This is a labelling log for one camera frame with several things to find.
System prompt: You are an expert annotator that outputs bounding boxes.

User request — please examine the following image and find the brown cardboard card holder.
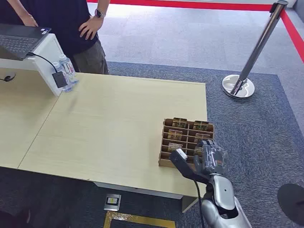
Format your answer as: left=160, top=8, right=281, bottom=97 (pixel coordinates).
left=158, top=117, right=215, bottom=170

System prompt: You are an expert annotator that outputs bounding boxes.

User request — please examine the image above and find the dark grey laptop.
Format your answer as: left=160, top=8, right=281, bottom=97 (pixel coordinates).
left=0, top=23, right=51, bottom=61

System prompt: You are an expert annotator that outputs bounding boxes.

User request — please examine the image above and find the black laptop power cable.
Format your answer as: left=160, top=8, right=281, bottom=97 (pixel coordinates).
left=26, top=52, right=59, bottom=75

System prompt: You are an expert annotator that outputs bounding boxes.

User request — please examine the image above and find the yellow floor tape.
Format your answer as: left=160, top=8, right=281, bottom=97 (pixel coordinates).
left=103, top=210, right=177, bottom=228

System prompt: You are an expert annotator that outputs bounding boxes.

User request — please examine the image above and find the short red barrier belt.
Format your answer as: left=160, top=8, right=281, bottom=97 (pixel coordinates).
left=280, top=9, right=304, bottom=64

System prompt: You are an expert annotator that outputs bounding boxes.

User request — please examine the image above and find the chrome stanchion post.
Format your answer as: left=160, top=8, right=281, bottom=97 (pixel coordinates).
left=222, top=0, right=289, bottom=100

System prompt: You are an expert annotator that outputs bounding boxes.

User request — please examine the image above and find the silver floor socket box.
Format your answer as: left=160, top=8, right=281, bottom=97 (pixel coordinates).
left=103, top=193, right=121, bottom=212

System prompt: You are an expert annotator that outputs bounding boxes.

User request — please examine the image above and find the black round disc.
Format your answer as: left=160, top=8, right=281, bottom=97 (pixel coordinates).
left=277, top=183, right=304, bottom=228

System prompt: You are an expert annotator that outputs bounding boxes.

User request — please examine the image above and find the white desk riser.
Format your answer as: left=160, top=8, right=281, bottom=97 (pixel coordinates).
left=0, top=33, right=66, bottom=97

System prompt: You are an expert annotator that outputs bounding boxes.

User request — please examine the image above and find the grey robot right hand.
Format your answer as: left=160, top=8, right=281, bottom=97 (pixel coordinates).
left=193, top=140, right=229, bottom=184

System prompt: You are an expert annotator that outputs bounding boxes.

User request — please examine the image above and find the small black desk cable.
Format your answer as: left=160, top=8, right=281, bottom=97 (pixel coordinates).
left=0, top=73, right=16, bottom=83

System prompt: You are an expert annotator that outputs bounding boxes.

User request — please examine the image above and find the green gold card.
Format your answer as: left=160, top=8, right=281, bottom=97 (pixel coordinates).
left=167, top=142, right=183, bottom=153
left=172, top=117, right=188, bottom=129
left=192, top=120, right=210, bottom=131
left=194, top=133, right=211, bottom=143
left=167, top=129, right=183, bottom=141

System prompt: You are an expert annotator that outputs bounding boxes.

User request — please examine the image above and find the person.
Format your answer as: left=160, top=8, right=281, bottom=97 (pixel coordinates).
left=0, top=0, right=111, bottom=75

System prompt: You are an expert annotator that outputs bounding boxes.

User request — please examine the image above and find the long red barrier belt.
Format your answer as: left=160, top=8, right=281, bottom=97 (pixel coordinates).
left=87, top=0, right=273, bottom=12

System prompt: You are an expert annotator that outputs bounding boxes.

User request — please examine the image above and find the person's left hand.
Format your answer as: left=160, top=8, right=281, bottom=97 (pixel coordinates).
left=78, top=16, right=104, bottom=41

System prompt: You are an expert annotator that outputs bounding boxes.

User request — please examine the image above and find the dark blue floor rug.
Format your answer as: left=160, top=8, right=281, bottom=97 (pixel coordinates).
left=0, top=61, right=304, bottom=228

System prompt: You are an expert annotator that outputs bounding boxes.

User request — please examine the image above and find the black power adapter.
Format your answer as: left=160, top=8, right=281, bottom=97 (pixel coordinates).
left=51, top=71, right=68, bottom=89

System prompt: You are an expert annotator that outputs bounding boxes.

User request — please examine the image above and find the clear plastic water bottle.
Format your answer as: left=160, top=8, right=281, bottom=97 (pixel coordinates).
left=52, top=61, right=73, bottom=93
left=58, top=54, right=79, bottom=86

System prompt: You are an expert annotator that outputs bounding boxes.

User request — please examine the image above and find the person's right hand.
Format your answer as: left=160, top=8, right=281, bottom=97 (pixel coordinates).
left=21, top=14, right=38, bottom=28

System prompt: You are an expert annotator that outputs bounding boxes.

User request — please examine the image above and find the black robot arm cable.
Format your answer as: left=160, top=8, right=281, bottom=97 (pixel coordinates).
left=193, top=180, right=206, bottom=228

